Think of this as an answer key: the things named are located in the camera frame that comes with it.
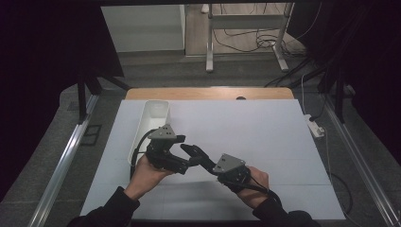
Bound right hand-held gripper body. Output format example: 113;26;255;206
198;152;253;194

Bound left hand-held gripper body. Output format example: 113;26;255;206
145;123;187;173

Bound white plastic bin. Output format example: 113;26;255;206
127;99;171;168

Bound person's left hand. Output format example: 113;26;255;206
123;154;176;201

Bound person's right hand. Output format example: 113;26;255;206
235;166;270;210

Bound white table board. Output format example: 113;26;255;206
79;98;347;221

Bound wooden table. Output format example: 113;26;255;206
125;87;296;101

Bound black metal stand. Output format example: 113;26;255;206
77;74;131;124
316;62;348;124

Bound white power strip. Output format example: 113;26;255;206
303;113;325;139

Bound white cabinet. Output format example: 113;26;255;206
100;4;187;54

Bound black curtain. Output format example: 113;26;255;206
288;0;401;159
0;0;125;202

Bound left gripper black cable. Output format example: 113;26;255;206
130;128;159;178

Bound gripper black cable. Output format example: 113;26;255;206
239;174;283;206
130;128;159;178

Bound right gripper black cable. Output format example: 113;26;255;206
239;174;283;206

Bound black rectangular floor frame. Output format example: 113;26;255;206
79;124;103;147

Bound aluminium rail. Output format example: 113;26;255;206
27;94;100;227
321;94;401;227

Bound white standing desk frame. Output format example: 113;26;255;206
205;3;296;74

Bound thin white cable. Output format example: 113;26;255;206
300;74;309;116

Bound thick black floor cables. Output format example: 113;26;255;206
264;56;329;89

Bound tangled black cables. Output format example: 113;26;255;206
212;27;308;60

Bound thin black floor cable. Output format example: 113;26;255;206
330;171;354;216

